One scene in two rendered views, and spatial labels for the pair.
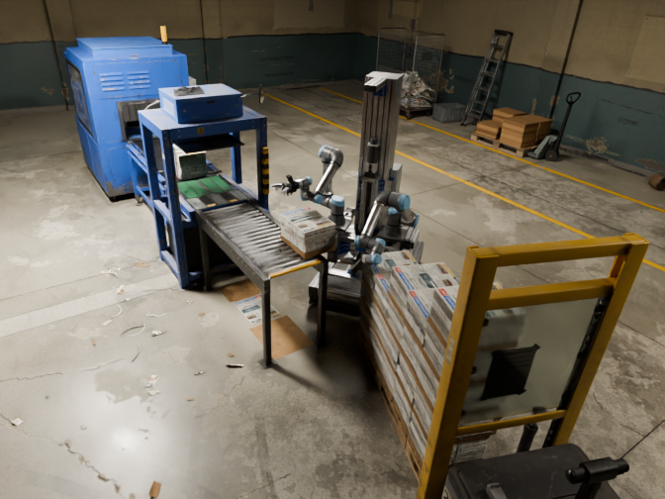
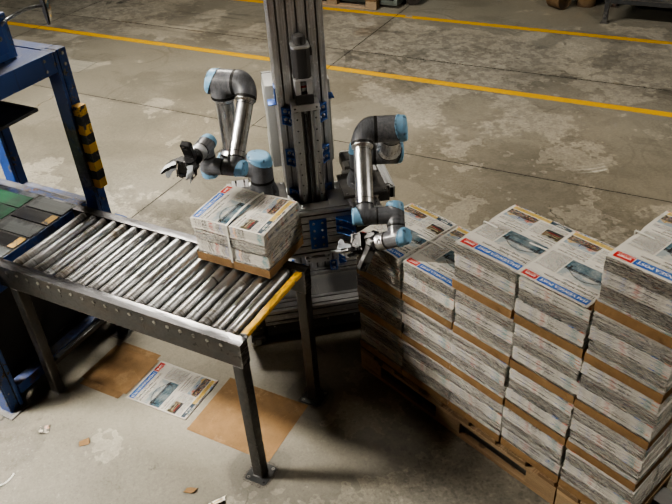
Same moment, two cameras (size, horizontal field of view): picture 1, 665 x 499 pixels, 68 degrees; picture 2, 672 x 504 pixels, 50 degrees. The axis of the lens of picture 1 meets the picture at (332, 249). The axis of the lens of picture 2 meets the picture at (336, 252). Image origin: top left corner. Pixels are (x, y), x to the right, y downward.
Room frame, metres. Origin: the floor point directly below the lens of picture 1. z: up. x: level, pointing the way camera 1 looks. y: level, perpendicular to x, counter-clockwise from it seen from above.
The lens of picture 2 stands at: (0.90, 0.96, 2.64)
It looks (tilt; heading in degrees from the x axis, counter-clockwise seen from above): 35 degrees down; 335
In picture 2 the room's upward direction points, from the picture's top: 4 degrees counter-clockwise
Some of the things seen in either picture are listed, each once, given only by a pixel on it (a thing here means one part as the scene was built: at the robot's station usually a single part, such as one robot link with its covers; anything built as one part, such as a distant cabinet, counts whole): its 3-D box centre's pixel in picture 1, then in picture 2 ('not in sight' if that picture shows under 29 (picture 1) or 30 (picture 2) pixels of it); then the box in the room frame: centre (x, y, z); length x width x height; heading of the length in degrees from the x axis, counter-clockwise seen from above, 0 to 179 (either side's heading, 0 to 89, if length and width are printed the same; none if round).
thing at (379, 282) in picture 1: (407, 341); (477, 342); (2.78, -0.57, 0.42); 1.17 x 0.39 x 0.83; 15
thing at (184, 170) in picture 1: (186, 160); not in sight; (4.89, 1.57, 0.93); 0.38 x 0.30 x 0.26; 36
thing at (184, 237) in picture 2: (283, 233); (184, 245); (3.74, 0.43, 0.74); 1.34 x 0.05 x 0.12; 36
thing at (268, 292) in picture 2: (291, 267); (259, 302); (3.12, 0.30, 0.77); 0.47 x 0.05 x 0.05; 126
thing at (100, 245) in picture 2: (238, 220); (92, 252); (3.86, 0.83, 0.77); 0.47 x 0.05 x 0.05; 126
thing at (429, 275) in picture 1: (424, 290); (512, 259); (2.65, -0.61, 0.95); 0.38 x 0.29 x 0.23; 106
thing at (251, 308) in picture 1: (256, 308); (172, 389); (3.63, 0.67, 0.00); 0.37 x 0.29 x 0.01; 36
